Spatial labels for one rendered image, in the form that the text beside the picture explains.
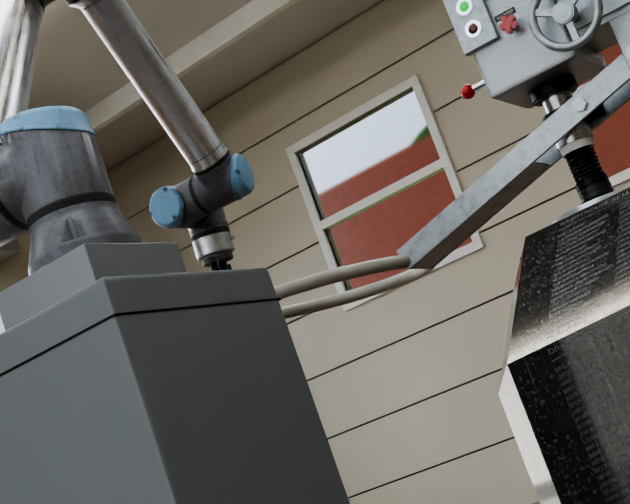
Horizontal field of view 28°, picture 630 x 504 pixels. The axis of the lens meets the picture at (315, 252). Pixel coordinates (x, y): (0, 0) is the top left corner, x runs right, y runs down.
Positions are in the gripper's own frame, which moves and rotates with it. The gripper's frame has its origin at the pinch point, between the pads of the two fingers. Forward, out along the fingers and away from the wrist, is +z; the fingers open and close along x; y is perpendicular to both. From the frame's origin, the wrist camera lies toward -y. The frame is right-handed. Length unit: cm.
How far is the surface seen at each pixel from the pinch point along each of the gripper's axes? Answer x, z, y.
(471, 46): 63, -41, 37
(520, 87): 70, -30, 38
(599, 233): 70, 5, 61
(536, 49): 74, -36, 42
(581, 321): 59, 19, 72
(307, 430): 9, 23, 84
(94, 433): -20, 15, 106
